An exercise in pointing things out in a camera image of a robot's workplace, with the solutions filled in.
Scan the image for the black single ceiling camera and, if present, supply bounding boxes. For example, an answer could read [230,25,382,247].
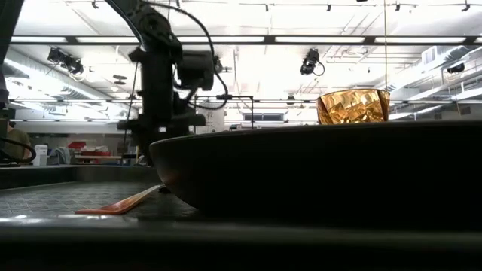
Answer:
[299,48,326,78]

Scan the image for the white plastic container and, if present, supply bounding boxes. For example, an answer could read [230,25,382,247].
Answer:
[31,144,49,167]

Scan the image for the black ceiling camera pair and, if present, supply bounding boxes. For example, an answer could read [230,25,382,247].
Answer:
[47,47,85,76]

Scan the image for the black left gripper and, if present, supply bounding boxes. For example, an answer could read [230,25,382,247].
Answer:
[116,46,207,167]

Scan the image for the grey metal tray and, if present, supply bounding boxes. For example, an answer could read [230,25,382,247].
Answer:
[0,164,482,271]

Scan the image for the amber faceted plastic cup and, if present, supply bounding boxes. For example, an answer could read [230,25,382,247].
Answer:
[316,88,391,126]

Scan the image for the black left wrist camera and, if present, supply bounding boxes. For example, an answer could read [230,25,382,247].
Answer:
[175,50,216,92]

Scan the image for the orange plastic spoon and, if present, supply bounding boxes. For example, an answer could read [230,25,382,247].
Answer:
[74,183,167,216]

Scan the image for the thick black looped cable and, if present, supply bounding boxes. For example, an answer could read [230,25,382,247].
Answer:
[0,135,38,164]

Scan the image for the person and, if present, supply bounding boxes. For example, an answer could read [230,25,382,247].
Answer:
[2,120,33,161]

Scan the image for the thin hanging cord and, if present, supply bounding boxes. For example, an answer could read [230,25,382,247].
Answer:
[383,0,389,90]

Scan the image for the large black bowl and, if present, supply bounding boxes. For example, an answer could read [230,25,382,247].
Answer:
[148,120,482,229]

